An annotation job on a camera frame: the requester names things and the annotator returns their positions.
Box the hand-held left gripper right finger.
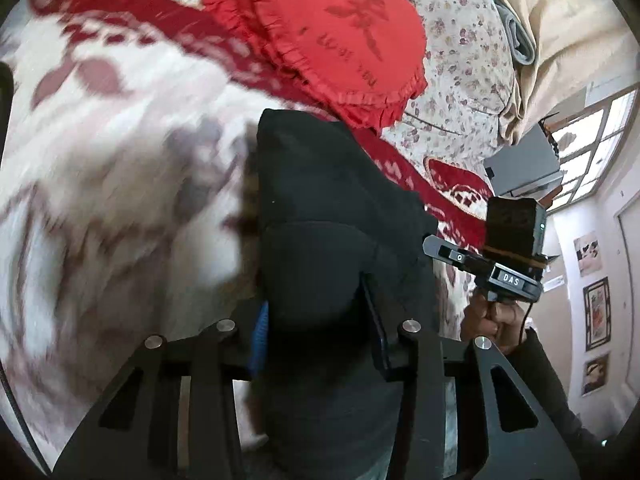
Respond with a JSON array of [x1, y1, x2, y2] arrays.
[[361, 272, 581, 480]]

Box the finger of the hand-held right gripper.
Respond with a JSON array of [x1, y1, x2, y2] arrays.
[[422, 234, 488, 273]]

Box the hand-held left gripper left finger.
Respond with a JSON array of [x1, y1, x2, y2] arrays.
[[52, 300, 271, 480]]

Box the black pants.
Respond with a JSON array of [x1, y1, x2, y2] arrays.
[[245, 108, 441, 480]]

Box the person's right forearm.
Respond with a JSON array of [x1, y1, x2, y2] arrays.
[[502, 327, 608, 448]]

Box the person's right hand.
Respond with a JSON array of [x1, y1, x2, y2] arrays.
[[460, 292, 531, 356]]

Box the grey flat box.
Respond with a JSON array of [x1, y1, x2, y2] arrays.
[[482, 125, 566, 198]]

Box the window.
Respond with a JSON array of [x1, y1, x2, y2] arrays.
[[542, 87, 640, 208]]

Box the floral bedsheet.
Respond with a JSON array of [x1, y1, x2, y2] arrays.
[[120, 0, 521, 341]]

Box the grey cloth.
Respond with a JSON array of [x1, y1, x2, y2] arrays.
[[492, 0, 536, 66]]

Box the cream curtain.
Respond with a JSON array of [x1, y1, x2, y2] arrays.
[[482, 0, 638, 146]]

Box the red and white fleece blanket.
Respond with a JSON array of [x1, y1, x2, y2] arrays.
[[0, 0, 496, 466]]

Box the red heart-shaped cushion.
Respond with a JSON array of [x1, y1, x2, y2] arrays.
[[202, 0, 428, 129]]

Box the small pale wall poster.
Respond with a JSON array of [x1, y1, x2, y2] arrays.
[[573, 231, 603, 277]]

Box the dark framed wall poster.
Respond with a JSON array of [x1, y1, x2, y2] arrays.
[[582, 276, 612, 353]]

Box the small reddish wall poster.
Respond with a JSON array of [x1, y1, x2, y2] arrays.
[[580, 352, 612, 397]]

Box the black cable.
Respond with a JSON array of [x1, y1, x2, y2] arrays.
[[0, 360, 51, 476]]

